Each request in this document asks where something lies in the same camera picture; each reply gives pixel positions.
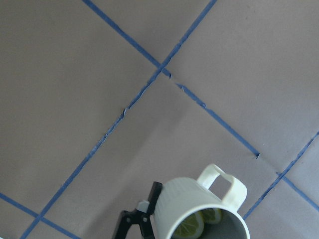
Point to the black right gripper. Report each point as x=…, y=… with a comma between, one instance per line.
x=128, y=218

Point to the lemon slices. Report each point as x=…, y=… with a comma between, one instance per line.
x=193, y=226

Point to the white ribbed mug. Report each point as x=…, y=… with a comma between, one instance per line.
x=182, y=197

